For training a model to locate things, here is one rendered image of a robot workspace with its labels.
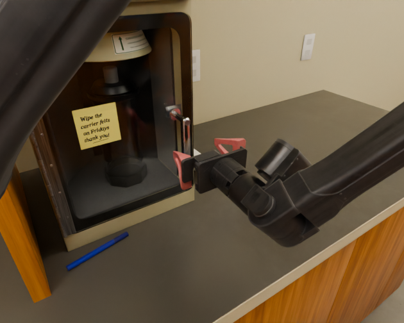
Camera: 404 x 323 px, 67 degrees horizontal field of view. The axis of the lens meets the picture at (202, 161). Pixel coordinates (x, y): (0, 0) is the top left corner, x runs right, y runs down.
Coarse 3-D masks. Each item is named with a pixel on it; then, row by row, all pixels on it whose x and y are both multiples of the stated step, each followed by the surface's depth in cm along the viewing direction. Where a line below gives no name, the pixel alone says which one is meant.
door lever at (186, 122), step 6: (174, 108) 62; (174, 114) 62; (180, 114) 64; (180, 120) 60; (186, 120) 59; (186, 126) 60; (186, 132) 61; (186, 138) 61; (186, 144) 62; (186, 150) 63
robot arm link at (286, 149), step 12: (276, 144) 47; (288, 144) 46; (264, 156) 48; (276, 156) 46; (288, 156) 46; (300, 156) 45; (264, 168) 47; (276, 168) 46; (288, 168) 44; (300, 168) 45; (276, 180) 44; (252, 192) 43; (264, 192) 41; (252, 204) 41; (264, 204) 39; (264, 216) 39
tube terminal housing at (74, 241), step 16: (176, 0) 54; (32, 144) 52; (48, 192) 57; (192, 192) 78; (144, 208) 72; (160, 208) 75; (112, 224) 69; (128, 224) 71; (64, 240) 64; (80, 240) 66
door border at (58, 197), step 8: (40, 120) 49; (40, 128) 50; (40, 136) 50; (40, 144) 51; (48, 144) 52; (40, 152) 52; (48, 152) 52; (48, 160) 53; (48, 168) 54; (56, 168) 54; (48, 176) 54; (56, 176) 55; (48, 184) 55; (56, 184) 56; (56, 192) 56; (64, 192) 57; (56, 200) 57; (64, 200) 58; (64, 208) 59; (64, 216) 60; (64, 224) 60; (72, 224) 61; (72, 232) 62
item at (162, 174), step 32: (128, 32) 51; (160, 32) 54; (96, 64) 50; (128, 64) 53; (160, 64) 57; (64, 96) 50; (96, 96) 53; (128, 96) 56; (160, 96) 60; (192, 96) 64; (64, 128) 52; (128, 128) 59; (160, 128) 63; (192, 128) 68; (64, 160) 55; (96, 160) 58; (128, 160) 62; (160, 160) 67; (96, 192) 61; (128, 192) 66; (160, 192) 71; (96, 224) 65
